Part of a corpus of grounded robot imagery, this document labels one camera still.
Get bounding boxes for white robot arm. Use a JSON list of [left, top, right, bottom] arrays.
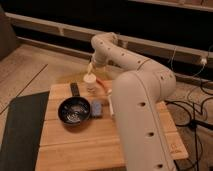
[[91, 32, 176, 171]]

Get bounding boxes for black ceramic bowl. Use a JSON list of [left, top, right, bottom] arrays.
[[58, 96, 91, 126]]

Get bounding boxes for black remote control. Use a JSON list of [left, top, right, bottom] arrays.
[[70, 82, 80, 96]]

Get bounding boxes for white tube with red cap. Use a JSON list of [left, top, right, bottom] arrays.
[[107, 89, 114, 117]]

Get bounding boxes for blue sponge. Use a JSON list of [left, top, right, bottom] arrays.
[[91, 100, 102, 117]]

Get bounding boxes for wooden table top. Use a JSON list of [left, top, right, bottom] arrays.
[[36, 83, 188, 171]]

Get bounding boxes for dark floor mat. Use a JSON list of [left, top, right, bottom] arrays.
[[0, 92, 49, 171]]

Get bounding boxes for white wall shelf rail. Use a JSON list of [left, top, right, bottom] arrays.
[[6, 12, 213, 68]]

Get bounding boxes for black cables on floor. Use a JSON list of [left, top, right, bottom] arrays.
[[164, 76, 213, 171]]

